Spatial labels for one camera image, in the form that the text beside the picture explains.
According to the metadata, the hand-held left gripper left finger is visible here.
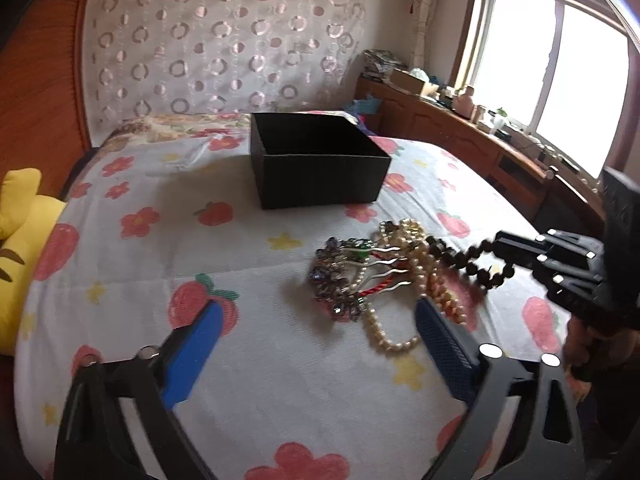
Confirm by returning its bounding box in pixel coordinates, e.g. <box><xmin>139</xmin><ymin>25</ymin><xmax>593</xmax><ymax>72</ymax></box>
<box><xmin>54</xmin><ymin>300</ymin><xmax>224</xmax><ymax>480</ymax></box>

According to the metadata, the ring pattern window curtain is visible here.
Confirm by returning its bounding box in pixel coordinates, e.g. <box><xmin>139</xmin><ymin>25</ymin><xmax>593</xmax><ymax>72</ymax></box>
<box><xmin>402</xmin><ymin>0</ymin><xmax>483</xmax><ymax>73</ymax></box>

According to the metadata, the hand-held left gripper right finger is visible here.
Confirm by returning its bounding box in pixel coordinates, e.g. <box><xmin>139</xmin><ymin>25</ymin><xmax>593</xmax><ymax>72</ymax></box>
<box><xmin>414</xmin><ymin>296</ymin><xmax>586</xmax><ymax>480</ymax></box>

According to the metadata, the floral quilt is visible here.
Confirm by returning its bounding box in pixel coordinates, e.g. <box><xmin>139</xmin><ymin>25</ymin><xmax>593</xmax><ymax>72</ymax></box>
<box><xmin>107</xmin><ymin>111</ymin><xmax>253</xmax><ymax>143</ymax></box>

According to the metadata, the black box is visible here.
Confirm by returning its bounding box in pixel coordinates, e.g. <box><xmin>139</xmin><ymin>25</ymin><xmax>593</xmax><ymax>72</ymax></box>
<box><xmin>249</xmin><ymin>111</ymin><xmax>392</xmax><ymax>210</ymax></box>

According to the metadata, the yellow plush toy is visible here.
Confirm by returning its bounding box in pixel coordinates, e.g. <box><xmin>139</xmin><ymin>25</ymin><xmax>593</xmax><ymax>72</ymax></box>
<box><xmin>0</xmin><ymin>168</ymin><xmax>68</xmax><ymax>356</ymax></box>

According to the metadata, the white kettle jug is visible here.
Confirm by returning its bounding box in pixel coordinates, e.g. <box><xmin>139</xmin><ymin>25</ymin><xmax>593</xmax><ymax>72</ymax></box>
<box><xmin>452</xmin><ymin>85</ymin><xmax>477</xmax><ymax>116</ymax></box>

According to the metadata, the cardboard box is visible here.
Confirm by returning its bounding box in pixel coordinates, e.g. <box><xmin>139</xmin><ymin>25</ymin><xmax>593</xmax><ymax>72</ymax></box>
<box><xmin>390</xmin><ymin>67</ymin><xmax>441</xmax><ymax>97</ymax></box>

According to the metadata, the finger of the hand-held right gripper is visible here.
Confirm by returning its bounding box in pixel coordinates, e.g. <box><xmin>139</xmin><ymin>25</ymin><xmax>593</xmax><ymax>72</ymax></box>
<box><xmin>531</xmin><ymin>255</ymin><xmax>611</xmax><ymax>318</ymax></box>
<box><xmin>492</xmin><ymin>229</ymin><xmax>603</xmax><ymax>271</ymax></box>

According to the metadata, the window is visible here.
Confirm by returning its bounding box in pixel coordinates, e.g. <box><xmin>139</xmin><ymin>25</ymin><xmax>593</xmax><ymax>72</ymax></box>
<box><xmin>452</xmin><ymin>0</ymin><xmax>636</xmax><ymax>181</ymax></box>

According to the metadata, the strawberry flower print sheet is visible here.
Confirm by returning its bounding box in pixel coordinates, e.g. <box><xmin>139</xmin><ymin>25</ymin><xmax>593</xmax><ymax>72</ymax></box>
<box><xmin>14</xmin><ymin>135</ymin><xmax>576</xmax><ymax>480</ymax></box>

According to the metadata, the wooden slatted wardrobe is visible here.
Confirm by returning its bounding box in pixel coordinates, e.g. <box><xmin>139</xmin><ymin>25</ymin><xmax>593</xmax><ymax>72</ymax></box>
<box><xmin>0</xmin><ymin>0</ymin><xmax>101</xmax><ymax>196</ymax></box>

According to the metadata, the stack of folded cloths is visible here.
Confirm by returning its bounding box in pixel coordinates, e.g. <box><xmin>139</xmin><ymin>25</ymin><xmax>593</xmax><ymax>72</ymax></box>
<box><xmin>362</xmin><ymin>49</ymin><xmax>406</xmax><ymax>81</ymax></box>

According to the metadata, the red twisted cord bracelet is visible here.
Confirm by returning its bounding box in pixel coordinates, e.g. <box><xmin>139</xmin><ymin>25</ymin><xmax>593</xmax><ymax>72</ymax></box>
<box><xmin>360</xmin><ymin>259</ymin><xmax>407</xmax><ymax>302</ymax></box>

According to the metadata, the black bead bracelet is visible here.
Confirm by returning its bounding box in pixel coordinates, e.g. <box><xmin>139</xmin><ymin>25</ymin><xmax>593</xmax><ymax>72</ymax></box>
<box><xmin>425</xmin><ymin>236</ymin><xmax>516</xmax><ymax>291</ymax></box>

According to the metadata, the circle pattern sheer curtain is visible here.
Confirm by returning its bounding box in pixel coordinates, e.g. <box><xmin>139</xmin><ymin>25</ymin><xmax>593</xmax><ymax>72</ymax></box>
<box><xmin>85</xmin><ymin>0</ymin><xmax>368</xmax><ymax>128</ymax></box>

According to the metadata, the blue plastic bag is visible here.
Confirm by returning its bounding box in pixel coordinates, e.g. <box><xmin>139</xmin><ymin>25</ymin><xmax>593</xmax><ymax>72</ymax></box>
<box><xmin>345</xmin><ymin>95</ymin><xmax>383</xmax><ymax>126</ymax></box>

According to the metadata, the person's right hand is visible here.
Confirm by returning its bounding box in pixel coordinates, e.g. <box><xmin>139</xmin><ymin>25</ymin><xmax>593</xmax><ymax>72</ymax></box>
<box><xmin>565</xmin><ymin>317</ymin><xmax>640</xmax><ymax>382</ymax></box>

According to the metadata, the cream pearl necklace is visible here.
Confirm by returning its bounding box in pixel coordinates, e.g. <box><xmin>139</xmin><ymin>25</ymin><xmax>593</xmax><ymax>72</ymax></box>
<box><xmin>360</xmin><ymin>218</ymin><xmax>471</xmax><ymax>356</ymax></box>

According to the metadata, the long wooden cabinet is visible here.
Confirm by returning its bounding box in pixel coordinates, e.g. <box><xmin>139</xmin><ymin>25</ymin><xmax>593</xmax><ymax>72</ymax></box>
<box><xmin>355</xmin><ymin>77</ymin><xmax>608</xmax><ymax>231</ymax></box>

